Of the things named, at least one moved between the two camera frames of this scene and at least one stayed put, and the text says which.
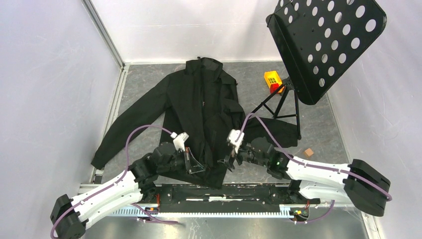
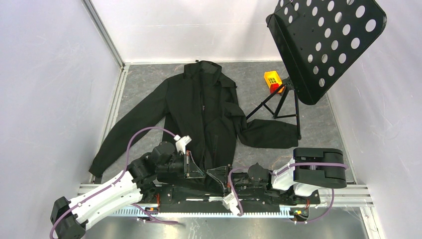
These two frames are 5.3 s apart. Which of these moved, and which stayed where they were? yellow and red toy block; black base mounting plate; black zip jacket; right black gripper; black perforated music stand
Moved: right black gripper; black zip jacket
Stayed: black perforated music stand; black base mounting plate; yellow and red toy block
